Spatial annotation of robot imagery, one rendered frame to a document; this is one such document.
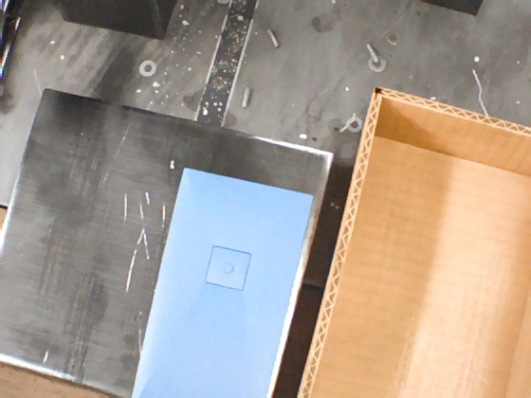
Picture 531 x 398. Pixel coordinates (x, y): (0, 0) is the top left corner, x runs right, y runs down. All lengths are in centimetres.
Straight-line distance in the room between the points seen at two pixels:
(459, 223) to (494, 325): 6
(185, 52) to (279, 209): 12
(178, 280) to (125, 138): 9
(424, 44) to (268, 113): 10
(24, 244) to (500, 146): 27
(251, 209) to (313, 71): 10
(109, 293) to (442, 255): 18
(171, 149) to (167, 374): 12
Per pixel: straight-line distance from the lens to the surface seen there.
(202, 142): 63
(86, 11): 66
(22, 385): 63
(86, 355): 61
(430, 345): 62
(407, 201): 64
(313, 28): 67
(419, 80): 67
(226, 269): 60
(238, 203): 61
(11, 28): 59
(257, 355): 60
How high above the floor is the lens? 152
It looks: 75 degrees down
